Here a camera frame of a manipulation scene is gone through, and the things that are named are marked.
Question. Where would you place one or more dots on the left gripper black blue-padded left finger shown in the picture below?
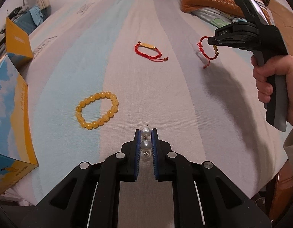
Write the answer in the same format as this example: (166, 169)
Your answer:
(124, 165)

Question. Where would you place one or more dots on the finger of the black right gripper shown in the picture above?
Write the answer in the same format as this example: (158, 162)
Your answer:
(212, 40)

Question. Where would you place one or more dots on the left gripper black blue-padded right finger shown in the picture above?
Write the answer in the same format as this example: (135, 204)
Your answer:
(168, 165)

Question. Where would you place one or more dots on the person's right hand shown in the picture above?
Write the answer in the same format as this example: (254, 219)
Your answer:
(279, 65)

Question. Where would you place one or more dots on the floral quilt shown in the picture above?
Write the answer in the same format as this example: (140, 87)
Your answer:
(216, 17)

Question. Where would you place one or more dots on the blue yellow cardboard box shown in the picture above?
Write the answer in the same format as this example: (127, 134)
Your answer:
(17, 156)

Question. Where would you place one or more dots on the teal suitcase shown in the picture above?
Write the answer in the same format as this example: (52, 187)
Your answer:
(30, 20)

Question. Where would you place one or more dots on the red string bracelet gold bar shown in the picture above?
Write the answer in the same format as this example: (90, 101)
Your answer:
(149, 52)

